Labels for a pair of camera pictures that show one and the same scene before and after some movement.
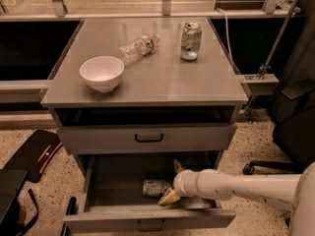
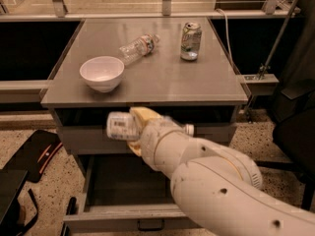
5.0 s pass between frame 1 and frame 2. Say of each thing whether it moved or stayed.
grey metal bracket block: stayed
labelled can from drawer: moved
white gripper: moved
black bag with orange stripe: stayed
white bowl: stayed
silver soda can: stayed
